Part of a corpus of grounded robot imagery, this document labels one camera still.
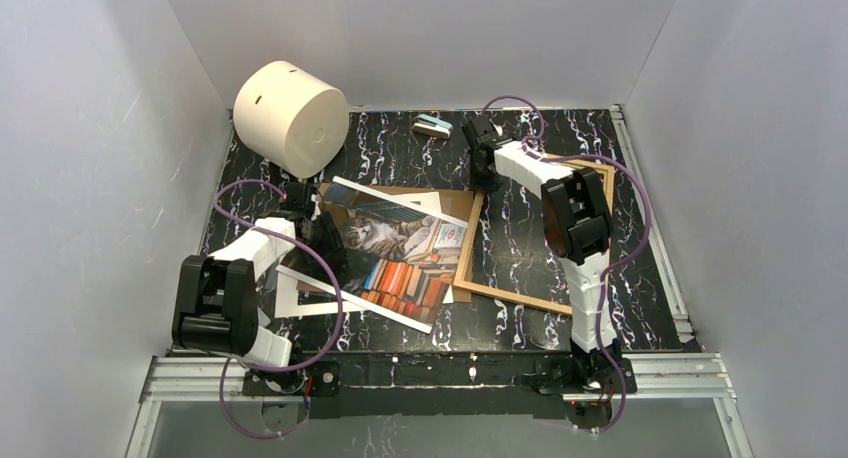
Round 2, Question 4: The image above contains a cat and books photo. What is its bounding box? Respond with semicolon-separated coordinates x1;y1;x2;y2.
283;178;468;333

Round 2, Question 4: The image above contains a light wooden picture frame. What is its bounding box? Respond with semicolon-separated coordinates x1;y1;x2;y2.
453;156;617;316

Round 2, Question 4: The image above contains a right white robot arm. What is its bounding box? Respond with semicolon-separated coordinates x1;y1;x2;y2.
462;115;617;359

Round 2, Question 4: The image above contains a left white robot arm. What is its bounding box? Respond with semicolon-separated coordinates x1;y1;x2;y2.
171;181;346;373

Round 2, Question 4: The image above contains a brown backing board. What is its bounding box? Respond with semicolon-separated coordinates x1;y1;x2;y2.
321;179;471;313

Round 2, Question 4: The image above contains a teal white stapler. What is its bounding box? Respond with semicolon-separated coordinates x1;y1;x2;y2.
411;114;453;139

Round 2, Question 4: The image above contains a large white cylinder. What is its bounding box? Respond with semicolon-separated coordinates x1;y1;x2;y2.
233;61;349;178

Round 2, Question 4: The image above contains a white mat board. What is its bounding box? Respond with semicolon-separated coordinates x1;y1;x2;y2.
274;265;454;323

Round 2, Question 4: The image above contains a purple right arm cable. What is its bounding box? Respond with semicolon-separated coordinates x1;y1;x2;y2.
481;95;654;434

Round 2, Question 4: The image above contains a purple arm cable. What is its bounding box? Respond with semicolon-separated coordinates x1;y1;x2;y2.
481;95;654;434
212;179;346;440

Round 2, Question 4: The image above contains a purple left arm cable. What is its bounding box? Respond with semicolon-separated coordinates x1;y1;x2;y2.
212;179;346;440

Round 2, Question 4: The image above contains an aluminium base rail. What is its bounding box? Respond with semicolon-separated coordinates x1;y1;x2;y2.
128;351;753;457

